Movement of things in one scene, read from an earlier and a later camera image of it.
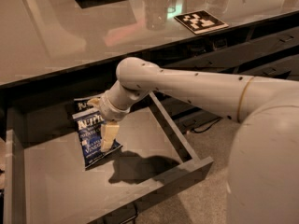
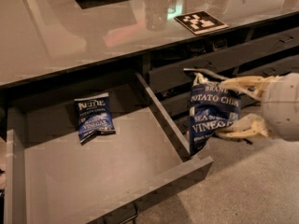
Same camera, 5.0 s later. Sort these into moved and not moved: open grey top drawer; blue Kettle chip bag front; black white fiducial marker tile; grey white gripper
Moved: blue Kettle chip bag front; grey white gripper
Not moved: black white fiducial marker tile; open grey top drawer
